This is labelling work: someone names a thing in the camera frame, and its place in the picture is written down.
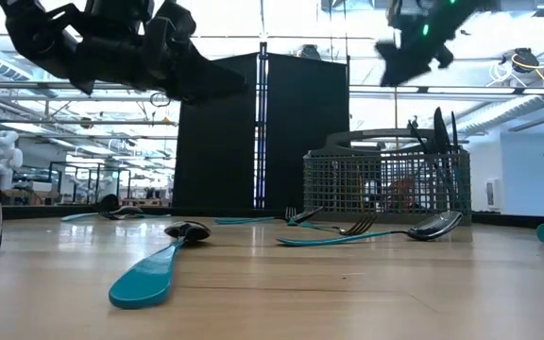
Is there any black ceiling cord reel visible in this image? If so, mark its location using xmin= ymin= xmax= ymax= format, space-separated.
xmin=501 ymin=46 xmax=542 ymax=75
xmin=298 ymin=43 xmax=323 ymax=61

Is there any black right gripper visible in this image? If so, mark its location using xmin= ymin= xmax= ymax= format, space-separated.
xmin=374 ymin=0 xmax=457 ymax=88

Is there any black aluminium table frame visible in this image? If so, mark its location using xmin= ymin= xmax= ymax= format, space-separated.
xmin=0 ymin=203 xmax=544 ymax=229

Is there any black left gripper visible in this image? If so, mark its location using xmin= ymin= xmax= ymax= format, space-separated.
xmin=71 ymin=2 xmax=248 ymax=104

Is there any silver ventilation duct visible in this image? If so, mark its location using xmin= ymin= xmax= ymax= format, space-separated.
xmin=455 ymin=92 xmax=544 ymax=138

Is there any black folding room divider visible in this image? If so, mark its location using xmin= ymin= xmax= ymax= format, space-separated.
xmin=172 ymin=41 xmax=351 ymax=212

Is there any grey plastic cutlery basket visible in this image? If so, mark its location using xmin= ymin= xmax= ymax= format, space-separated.
xmin=302 ymin=127 xmax=473 ymax=226

